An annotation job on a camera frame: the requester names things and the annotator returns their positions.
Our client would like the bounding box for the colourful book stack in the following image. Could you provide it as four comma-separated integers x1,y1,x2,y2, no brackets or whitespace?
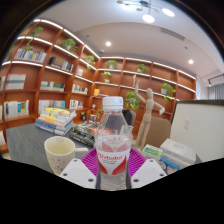
34,106,78,137

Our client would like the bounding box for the beige chair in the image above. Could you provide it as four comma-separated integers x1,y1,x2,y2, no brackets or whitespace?
143,116,173,149

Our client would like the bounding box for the multi-bulb ceiling lamp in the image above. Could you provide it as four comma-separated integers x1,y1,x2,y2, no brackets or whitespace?
116,0,176,24

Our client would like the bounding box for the wooden wall shelf unit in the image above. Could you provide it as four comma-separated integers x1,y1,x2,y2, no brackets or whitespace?
0,18,198,154

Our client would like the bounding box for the wooden artist mannequin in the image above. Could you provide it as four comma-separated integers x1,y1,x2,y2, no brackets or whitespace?
134,79,166,150

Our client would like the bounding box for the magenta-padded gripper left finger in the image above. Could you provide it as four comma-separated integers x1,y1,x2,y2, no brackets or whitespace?
59,148,101,190

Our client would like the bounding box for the ceiling air vent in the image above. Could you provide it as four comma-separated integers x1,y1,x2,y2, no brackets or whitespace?
161,27,186,42

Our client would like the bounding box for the dark blue chair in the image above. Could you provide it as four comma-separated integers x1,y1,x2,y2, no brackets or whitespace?
121,108,134,127

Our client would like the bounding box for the grey curtain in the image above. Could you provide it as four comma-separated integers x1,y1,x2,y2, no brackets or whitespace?
207,83,224,101

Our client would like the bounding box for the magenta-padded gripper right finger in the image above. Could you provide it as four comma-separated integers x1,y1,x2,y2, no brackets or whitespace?
128,148,168,190

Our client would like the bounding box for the clear plastic water bottle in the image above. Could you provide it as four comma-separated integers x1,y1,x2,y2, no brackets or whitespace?
94,96,134,192

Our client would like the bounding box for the white wall switch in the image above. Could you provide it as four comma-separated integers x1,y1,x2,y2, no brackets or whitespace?
183,118,192,130

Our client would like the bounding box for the black ceiling track light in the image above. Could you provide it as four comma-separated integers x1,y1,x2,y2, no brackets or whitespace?
207,73,224,88

